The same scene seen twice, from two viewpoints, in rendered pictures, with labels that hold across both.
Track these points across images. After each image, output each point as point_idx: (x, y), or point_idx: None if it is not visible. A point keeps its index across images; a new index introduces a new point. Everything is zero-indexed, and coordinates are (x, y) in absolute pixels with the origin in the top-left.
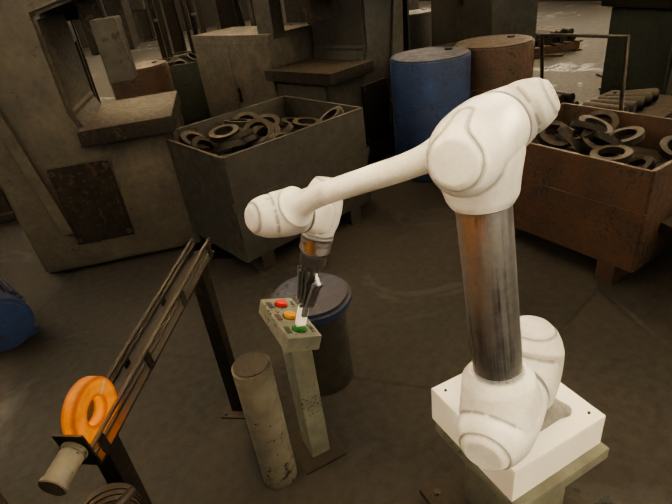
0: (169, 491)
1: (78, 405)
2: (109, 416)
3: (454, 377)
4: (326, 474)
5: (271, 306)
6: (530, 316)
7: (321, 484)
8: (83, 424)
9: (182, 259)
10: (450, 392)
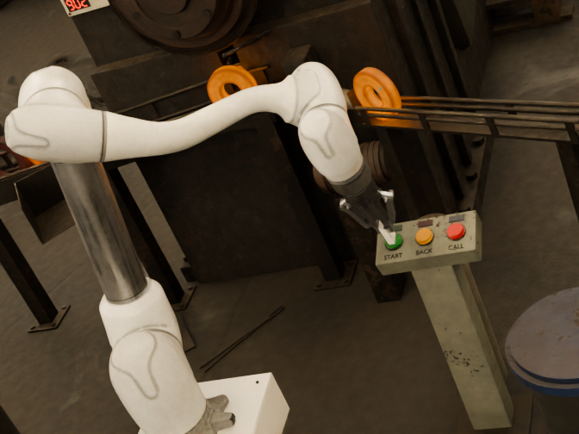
0: (548, 286)
1: (357, 77)
2: (371, 108)
3: (262, 398)
4: (448, 419)
5: (451, 219)
6: (139, 353)
7: (440, 411)
8: (360, 92)
9: (566, 109)
10: (252, 385)
